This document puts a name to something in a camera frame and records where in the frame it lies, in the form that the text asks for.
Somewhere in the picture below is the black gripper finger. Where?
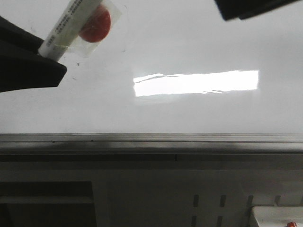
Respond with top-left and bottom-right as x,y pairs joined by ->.
215,0 -> 297,21
0,17 -> 67,92

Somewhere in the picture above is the white whiteboard marker pen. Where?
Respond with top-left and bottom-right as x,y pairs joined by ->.
38,0 -> 102,62

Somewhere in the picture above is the red round magnet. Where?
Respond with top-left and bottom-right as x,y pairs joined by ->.
79,4 -> 111,43

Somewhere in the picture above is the white whiteboard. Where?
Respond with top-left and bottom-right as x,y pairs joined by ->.
0,0 -> 303,134

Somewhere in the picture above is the grey slotted metal panel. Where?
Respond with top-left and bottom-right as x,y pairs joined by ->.
92,170 -> 303,227

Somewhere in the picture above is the white bin with red item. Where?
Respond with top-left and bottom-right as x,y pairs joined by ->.
249,206 -> 303,227

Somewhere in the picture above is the aluminium whiteboard frame rail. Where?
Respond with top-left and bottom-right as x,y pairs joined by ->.
0,133 -> 303,162

